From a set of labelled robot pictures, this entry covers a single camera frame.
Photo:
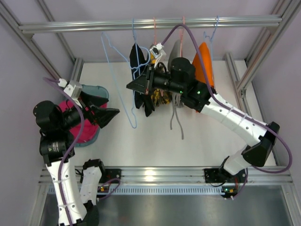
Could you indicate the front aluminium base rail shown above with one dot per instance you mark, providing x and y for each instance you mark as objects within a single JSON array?
[{"x": 193, "y": 176}]

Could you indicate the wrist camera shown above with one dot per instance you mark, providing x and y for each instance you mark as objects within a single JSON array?
[
  {"x": 157, "y": 54},
  {"x": 72, "y": 88}
]

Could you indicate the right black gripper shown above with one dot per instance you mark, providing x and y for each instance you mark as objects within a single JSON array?
[{"x": 150, "y": 80}]

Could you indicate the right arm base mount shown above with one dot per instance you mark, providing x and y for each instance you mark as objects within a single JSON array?
[{"x": 231, "y": 185}]

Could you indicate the teal plastic bin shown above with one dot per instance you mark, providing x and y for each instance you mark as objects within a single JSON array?
[{"x": 90, "y": 132}]

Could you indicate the blue hanger with black trousers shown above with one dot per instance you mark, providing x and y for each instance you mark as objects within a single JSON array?
[{"x": 135, "y": 35}]

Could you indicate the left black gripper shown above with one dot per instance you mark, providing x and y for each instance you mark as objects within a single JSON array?
[{"x": 91, "y": 115}]

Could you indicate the aluminium hanging rail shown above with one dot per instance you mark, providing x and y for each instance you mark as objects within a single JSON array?
[{"x": 149, "y": 24}]

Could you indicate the slotted grey cable duct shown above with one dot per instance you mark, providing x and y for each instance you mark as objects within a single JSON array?
[{"x": 165, "y": 190}]

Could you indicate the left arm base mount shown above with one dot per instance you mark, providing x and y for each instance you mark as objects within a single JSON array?
[{"x": 109, "y": 183}]

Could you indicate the orange trousers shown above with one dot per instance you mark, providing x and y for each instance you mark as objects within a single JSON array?
[{"x": 207, "y": 68}]

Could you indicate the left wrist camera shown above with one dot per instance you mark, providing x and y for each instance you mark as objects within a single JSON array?
[{"x": 72, "y": 88}]

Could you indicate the grey trousers with drawstrings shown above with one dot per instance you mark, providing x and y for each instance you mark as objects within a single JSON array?
[{"x": 175, "y": 53}]

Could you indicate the blue hanger with orange trousers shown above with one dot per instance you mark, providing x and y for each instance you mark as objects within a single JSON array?
[{"x": 211, "y": 39}]

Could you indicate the pink hanger with camouflage trousers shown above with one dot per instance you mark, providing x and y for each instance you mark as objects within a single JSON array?
[{"x": 155, "y": 43}]

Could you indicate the camouflage trousers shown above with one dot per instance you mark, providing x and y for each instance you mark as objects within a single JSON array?
[{"x": 161, "y": 97}]

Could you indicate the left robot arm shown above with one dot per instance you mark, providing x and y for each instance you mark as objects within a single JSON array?
[{"x": 76, "y": 204}]

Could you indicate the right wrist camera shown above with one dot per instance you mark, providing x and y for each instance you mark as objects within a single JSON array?
[{"x": 157, "y": 54}]

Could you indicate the black trousers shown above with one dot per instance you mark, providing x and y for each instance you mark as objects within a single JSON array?
[{"x": 141, "y": 99}]

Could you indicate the pink hanger with grey trousers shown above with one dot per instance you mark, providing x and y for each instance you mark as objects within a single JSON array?
[{"x": 181, "y": 34}]

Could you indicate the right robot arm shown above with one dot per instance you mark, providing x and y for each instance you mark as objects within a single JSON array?
[{"x": 259, "y": 136}]

